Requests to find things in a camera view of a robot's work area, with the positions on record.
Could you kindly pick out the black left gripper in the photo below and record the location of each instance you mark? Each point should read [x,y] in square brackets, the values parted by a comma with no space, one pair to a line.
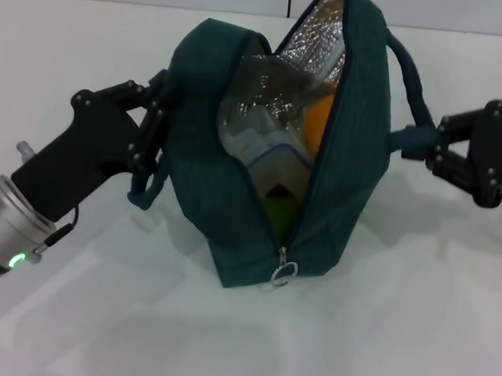
[87,151]

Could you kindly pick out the dark teal insulated bag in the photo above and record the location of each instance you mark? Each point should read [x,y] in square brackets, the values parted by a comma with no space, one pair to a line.
[350,161]

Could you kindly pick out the clear plastic food container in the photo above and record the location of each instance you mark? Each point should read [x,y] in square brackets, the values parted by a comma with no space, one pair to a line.
[263,154]

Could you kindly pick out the orange yellow pear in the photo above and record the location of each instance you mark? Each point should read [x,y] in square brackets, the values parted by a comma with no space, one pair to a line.
[318,123]

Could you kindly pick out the green cucumber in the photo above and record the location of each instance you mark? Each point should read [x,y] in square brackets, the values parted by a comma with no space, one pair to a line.
[281,217]

